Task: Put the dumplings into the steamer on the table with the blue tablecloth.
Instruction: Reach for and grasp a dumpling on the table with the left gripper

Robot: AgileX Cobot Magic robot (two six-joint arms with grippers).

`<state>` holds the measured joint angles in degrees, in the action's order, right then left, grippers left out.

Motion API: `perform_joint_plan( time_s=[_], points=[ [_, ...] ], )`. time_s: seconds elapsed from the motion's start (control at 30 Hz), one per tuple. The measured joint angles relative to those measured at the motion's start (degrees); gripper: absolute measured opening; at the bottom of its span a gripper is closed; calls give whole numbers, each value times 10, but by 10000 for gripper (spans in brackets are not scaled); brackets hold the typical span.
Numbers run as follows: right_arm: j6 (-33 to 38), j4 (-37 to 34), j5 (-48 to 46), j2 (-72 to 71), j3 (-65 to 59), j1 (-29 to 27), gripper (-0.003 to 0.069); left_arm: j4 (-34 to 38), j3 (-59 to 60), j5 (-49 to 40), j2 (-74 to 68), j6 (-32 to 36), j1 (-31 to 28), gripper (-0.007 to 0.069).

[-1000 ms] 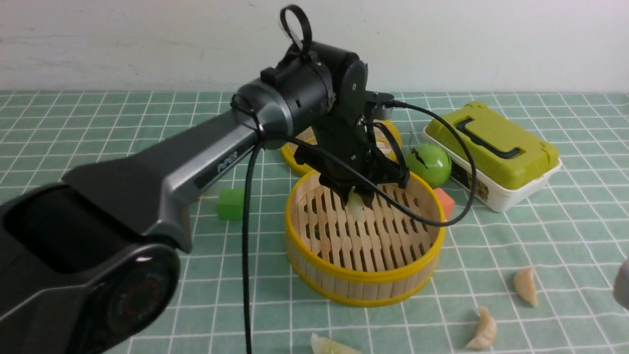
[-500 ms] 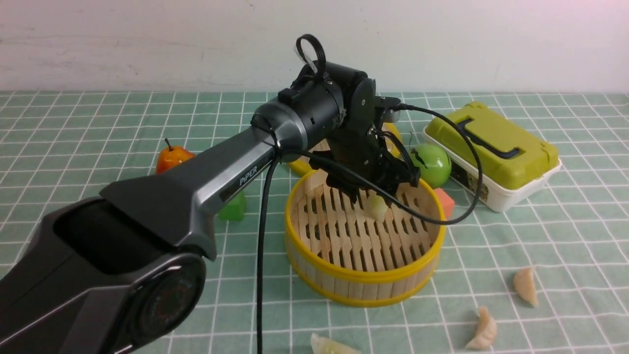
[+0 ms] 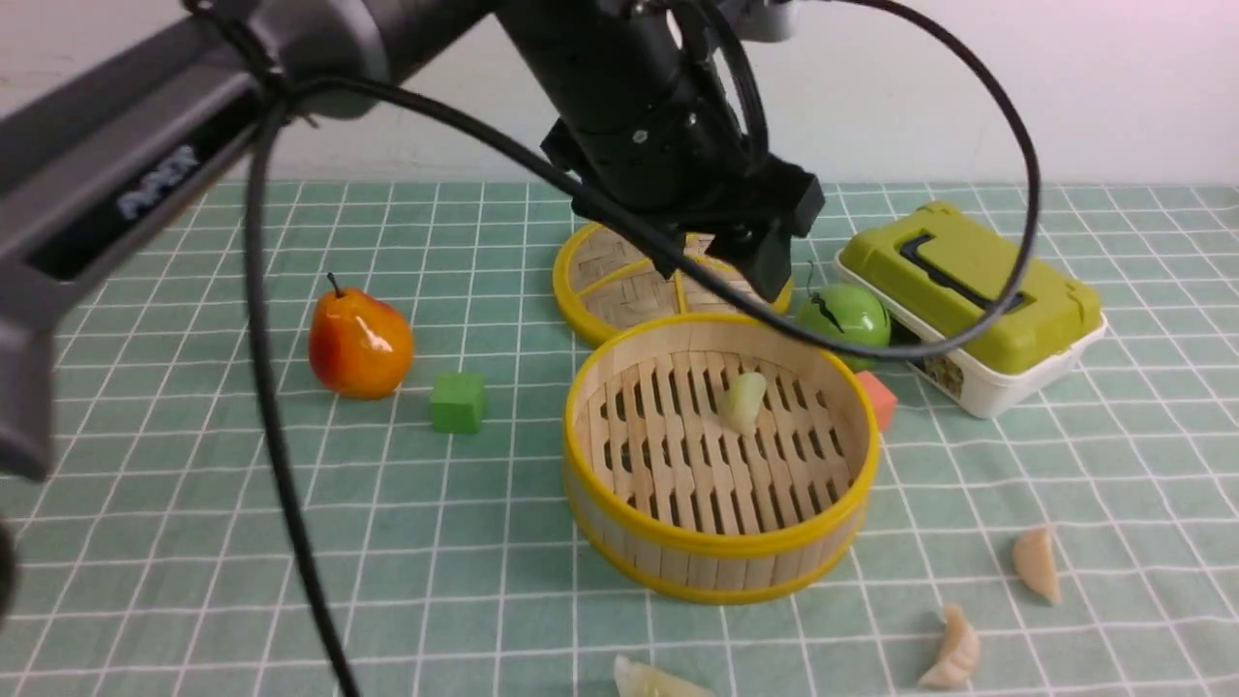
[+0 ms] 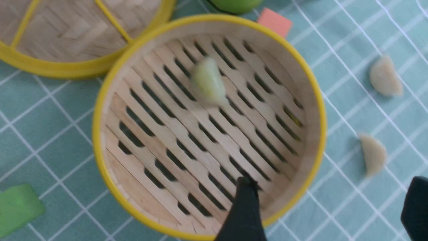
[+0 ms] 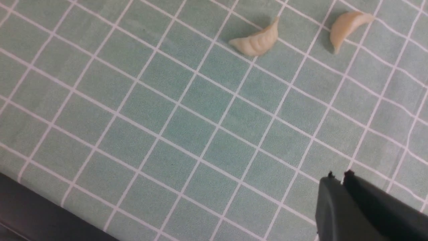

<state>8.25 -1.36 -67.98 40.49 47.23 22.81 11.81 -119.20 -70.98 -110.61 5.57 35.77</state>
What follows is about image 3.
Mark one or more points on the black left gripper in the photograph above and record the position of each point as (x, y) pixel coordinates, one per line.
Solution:
(659, 109)

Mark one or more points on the pale green dumpling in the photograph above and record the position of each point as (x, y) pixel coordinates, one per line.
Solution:
(742, 403)

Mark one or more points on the cream dumpling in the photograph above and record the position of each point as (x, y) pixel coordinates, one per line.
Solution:
(1033, 557)
(958, 655)

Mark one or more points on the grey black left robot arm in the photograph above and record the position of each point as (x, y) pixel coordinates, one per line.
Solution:
(93, 170)

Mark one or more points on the woven bamboo steamer lid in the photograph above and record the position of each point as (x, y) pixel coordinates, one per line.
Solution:
(603, 285)

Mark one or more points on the bamboo steamer tray yellow rim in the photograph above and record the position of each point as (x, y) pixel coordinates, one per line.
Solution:
(665, 492)

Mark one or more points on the green apple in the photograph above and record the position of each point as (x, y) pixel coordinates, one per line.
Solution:
(843, 310)

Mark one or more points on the green lid lunch box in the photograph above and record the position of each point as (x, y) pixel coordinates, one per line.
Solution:
(937, 270)

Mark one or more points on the orange cube block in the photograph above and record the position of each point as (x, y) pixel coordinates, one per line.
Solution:
(882, 401)

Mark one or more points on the green cube block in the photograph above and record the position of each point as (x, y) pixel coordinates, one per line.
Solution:
(458, 403)

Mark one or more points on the orange red pear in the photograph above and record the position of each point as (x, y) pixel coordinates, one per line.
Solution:
(359, 347)

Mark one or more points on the green checkered tablecloth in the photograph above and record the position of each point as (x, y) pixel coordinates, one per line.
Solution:
(155, 563)

